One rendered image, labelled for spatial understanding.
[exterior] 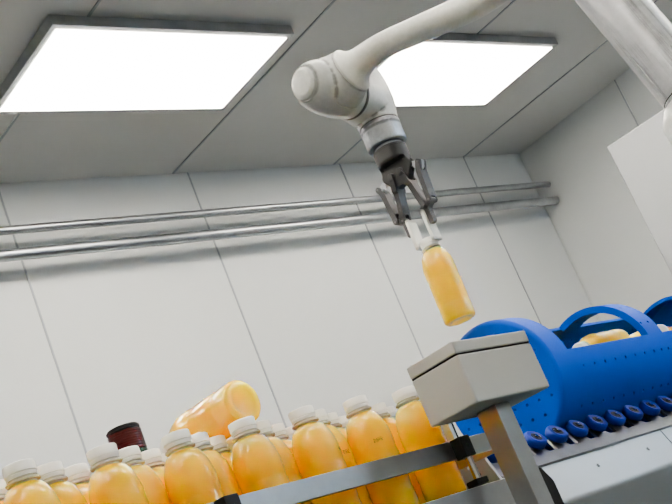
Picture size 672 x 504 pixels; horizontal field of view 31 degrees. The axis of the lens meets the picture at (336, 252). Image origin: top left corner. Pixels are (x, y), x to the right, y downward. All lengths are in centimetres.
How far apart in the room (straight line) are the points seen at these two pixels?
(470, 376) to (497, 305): 600
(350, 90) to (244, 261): 425
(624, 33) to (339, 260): 505
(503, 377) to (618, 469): 60
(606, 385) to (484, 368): 72
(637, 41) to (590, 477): 80
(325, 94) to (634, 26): 65
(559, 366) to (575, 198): 614
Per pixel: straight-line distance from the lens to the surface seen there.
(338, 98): 248
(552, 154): 861
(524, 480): 187
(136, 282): 625
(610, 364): 256
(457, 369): 182
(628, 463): 246
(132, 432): 224
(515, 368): 191
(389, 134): 258
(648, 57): 215
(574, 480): 229
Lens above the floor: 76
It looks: 17 degrees up
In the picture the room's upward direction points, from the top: 23 degrees counter-clockwise
